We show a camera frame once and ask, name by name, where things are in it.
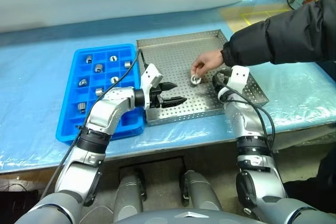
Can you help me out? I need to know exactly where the grey robot torso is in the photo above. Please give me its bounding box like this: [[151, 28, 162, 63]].
[[112, 208, 260, 224]]

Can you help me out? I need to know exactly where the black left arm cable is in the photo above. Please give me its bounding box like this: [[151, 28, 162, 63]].
[[38, 48, 148, 200]]

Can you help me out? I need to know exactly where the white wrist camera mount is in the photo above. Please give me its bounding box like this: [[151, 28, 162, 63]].
[[140, 63, 165, 111], [225, 65, 250, 90]]

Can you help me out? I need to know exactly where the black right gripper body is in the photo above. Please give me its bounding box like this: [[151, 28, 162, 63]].
[[220, 69, 234, 85]]

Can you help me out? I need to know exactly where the person's bare hand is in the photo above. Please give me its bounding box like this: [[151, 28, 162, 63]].
[[191, 50, 224, 77]]

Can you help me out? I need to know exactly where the grey robot leg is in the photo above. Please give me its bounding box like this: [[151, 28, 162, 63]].
[[112, 173, 146, 222], [180, 170, 224, 211]]

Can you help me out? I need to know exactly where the grey right robot leg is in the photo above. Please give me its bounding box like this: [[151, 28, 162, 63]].
[[180, 170, 224, 211]]

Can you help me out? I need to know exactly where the perforated metal tray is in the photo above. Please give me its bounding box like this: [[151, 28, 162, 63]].
[[135, 29, 270, 127]]

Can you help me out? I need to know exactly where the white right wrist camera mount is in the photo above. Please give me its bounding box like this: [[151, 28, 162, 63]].
[[225, 65, 250, 90]]

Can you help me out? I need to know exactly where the grey left robot leg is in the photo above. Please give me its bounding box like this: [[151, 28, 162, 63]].
[[112, 173, 146, 222]]

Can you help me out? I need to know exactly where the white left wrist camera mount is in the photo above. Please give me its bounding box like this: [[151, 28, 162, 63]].
[[140, 63, 165, 111]]

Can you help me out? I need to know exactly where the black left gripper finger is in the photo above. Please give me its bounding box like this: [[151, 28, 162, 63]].
[[160, 82, 179, 91], [162, 96, 188, 109]]

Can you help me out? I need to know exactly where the blue compartment tray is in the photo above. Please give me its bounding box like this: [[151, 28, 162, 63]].
[[56, 43, 145, 145]]

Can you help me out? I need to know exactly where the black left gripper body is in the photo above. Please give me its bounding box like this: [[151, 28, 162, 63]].
[[149, 83, 166, 109]]

